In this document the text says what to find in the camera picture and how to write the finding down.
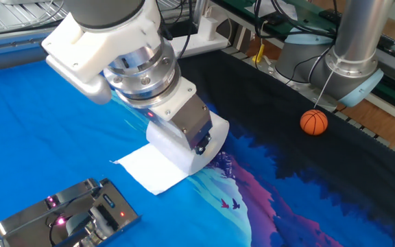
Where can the chrome toilet paper holder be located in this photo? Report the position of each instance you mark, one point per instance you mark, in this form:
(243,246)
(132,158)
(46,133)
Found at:
(74,212)

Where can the white power strip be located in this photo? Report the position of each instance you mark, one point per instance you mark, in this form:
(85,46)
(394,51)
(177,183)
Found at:
(201,46)

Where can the small orange basketball toy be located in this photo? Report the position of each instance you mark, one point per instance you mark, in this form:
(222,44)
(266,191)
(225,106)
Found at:
(314,122)

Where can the silver Schunk gripper body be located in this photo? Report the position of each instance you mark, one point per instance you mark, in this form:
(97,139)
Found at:
(190,116)

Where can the blue mountain print cloth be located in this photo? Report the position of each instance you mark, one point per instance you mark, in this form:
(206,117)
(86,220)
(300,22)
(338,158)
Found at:
(46,120)

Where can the yellow object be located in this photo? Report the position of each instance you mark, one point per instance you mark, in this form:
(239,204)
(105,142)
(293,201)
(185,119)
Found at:
(259,53)

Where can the long black device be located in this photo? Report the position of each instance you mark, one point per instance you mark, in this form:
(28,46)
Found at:
(386,39)

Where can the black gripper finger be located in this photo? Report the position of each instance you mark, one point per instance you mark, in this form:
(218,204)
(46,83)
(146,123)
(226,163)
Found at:
(203,144)

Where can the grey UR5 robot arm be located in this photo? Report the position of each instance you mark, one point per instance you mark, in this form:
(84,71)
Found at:
(115,34)

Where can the white plug adapter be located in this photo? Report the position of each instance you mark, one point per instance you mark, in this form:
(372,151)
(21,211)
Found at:
(207,29)

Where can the white toilet paper roll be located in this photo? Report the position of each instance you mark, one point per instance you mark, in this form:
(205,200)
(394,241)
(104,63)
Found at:
(159,164)

